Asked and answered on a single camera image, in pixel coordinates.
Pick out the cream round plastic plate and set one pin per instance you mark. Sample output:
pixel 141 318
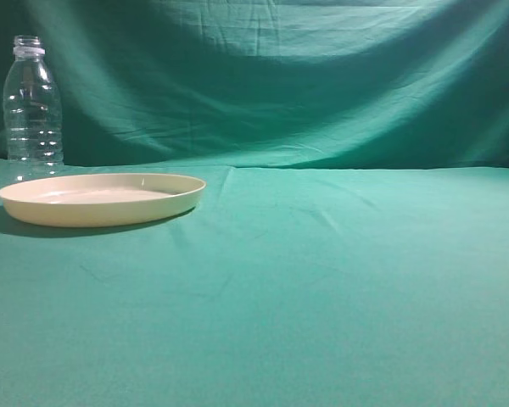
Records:
pixel 102 200

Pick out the green cloth backdrop and tablecloth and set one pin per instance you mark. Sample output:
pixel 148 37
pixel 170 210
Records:
pixel 352 244

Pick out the clear empty plastic bottle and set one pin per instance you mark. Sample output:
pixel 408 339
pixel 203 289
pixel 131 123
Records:
pixel 32 113

